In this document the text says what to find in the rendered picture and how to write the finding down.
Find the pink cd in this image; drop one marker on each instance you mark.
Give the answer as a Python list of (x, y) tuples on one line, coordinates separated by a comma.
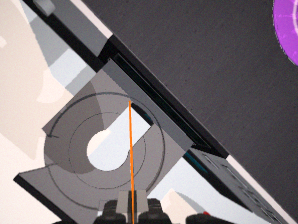
[(285, 21)]

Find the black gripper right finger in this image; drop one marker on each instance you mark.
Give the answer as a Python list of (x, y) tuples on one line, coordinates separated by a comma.
[(142, 215)]

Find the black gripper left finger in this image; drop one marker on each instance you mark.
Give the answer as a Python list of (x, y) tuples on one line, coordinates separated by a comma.
[(122, 207)]

